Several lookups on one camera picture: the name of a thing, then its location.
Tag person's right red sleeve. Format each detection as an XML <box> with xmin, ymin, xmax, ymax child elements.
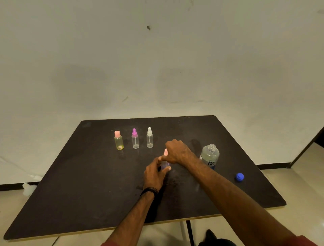
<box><xmin>277</xmin><ymin>235</ymin><xmax>318</xmax><ymax>246</ymax></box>

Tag person's right forearm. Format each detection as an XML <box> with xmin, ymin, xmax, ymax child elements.
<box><xmin>181</xmin><ymin>156</ymin><xmax>297</xmax><ymax>246</ymax></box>

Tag black wristband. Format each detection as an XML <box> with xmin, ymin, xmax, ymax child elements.
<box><xmin>140</xmin><ymin>187</ymin><xmax>159</xmax><ymax>198</ymax></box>

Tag large clear bottle blue label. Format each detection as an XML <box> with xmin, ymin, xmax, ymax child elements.
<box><xmin>200</xmin><ymin>144</ymin><xmax>220</xmax><ymax>170</ymax></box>

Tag person's black trousers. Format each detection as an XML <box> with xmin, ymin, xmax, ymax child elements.
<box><xmin>198</xmin><ymin>229</ymin><xmax>237</xmax><ymax>246</ymax></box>

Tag black table leg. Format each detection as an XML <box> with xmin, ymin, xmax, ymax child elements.
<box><xmin>186</xmin><ymin>220</ymin><xmax>195</xmax><ymax>246</ymax></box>

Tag white plastic object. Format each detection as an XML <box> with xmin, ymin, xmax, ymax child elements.
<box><xmin>22</xmin><ymin>183</ymin><xmax>38</xmax><ymax>197</ymax></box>

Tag person's left forearm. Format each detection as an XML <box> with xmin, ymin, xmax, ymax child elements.
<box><xmin>107</xmin><ymin>191</ymin><xmax>155</xmax><ymax>246</ymax></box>

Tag white cable with adapter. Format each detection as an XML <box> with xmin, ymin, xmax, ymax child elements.
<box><xmin>0</xmin><ymin>156</ymin><xmax>42</xmax><ymax>181</ymax></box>

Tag dark door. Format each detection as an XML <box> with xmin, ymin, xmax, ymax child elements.
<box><xmin>315</xmin><ymin>128</ymin><xmax>324</xmax><ymax>149</ymax></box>

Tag person's right hand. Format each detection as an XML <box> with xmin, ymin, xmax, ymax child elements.
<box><xmin>158</xmin><ymin>139</ymin><xmax>197</xmax><ymax>165</ymax></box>

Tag person's left hand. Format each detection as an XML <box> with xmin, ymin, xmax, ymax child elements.
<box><xmin>143</xmin><ymin>156</ymin><xmax>172</xmax><ymax>192</ymax></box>

